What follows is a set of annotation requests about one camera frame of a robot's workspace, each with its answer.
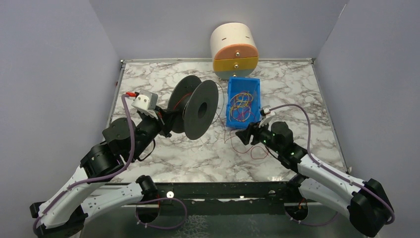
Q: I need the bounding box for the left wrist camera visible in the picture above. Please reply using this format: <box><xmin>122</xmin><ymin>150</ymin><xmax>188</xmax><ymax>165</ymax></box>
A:
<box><xmin>125</xmin><ymin>90</ymin><xmax>158</xmax><ymax>119</ymax></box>

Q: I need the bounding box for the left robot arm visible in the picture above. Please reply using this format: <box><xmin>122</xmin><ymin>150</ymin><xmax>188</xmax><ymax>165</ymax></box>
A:
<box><xmin>30</xmin><ymin>107</ymin><xmax>182</xmax><ymax>238</ymax></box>

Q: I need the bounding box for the blue plastic bin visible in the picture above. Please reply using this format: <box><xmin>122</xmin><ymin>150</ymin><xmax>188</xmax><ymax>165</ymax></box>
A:
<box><xmin>226</xmin><ymin>77</ymin><xmax>261</xmax><ymax>129</ymax></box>

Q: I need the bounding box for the round cream drawer cabinet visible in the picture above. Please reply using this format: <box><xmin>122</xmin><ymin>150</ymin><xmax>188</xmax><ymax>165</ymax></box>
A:
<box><xmin>210</xmin><ymin>22</ymin><xmax>259</xmax><ymax>80</ymax></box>

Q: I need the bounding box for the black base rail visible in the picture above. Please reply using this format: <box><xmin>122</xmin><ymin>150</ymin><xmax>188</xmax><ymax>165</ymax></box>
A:
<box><xmin>133</xmin><ymin>181</ymin><xmax>319</xmax><ymax>218</ymax></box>

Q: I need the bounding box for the red wire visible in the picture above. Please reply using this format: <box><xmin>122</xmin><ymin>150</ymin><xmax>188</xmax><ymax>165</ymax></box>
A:
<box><xmin>173</xmin><ymin>92</ymin><xmax>270</xmax><ymax>161</ymax></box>

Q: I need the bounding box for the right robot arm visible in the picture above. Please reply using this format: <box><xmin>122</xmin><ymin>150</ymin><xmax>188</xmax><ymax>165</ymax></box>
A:
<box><xmin>235</xmin><ymin>122</ymin><xmax>395</xmax><ymax>237</ymax></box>

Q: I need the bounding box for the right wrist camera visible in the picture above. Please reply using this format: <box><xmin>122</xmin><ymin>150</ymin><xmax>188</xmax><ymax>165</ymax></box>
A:
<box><xmin>259</xmin><ymin>105</ymin><xmax>276</xmax><ymax>127</ymax></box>

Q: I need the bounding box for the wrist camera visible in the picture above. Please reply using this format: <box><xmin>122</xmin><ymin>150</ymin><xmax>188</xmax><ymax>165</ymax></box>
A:
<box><xmin>259</xmin><ymin>105</ymin><xmax>276</xmax><ymax>127</ymax></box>
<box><xmin>125</xmin><ymin>90</ymin><xmax>158</xmax><ymax>119</ymax></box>

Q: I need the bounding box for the black cable spool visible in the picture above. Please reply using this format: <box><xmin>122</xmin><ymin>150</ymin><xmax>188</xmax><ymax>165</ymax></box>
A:
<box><xmin>167</xmin><ymin>75</ymin><xmax>219</xmax><ymax>140</ymax></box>

